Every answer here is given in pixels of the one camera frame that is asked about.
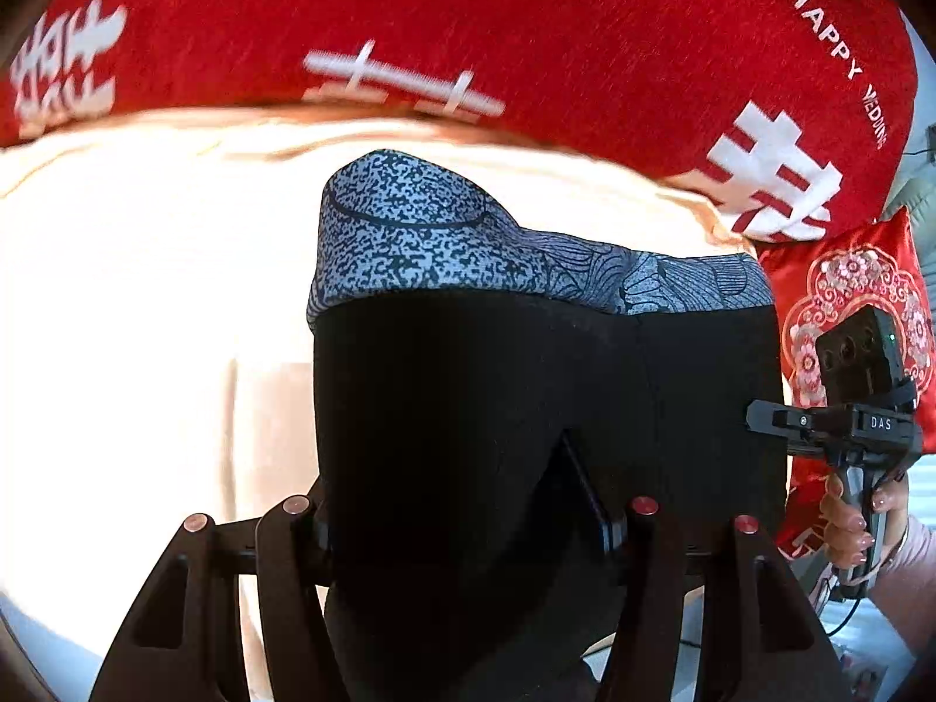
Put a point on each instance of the cream white bed sheet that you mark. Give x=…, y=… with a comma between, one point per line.
x=146, y=292

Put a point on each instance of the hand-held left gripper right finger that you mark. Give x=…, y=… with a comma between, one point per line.
x=596, y=504

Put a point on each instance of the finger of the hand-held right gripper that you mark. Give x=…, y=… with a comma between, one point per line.
x=764, y=415

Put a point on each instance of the black pants with patterned waistband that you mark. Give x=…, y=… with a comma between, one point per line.
x=468, y=395

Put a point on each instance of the person's right forearm pink sleeve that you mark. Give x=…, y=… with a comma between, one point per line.
x=910, y=570

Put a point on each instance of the red blanket with white characters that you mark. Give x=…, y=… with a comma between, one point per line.
x=512, y=29

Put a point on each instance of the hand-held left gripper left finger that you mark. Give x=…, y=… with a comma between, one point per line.
x=289, y=548

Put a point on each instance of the person's right hand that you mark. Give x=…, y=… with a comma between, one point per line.
x=848, y=526

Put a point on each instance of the red embroidered floral cushion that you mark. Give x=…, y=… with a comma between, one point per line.
x=855, y=278

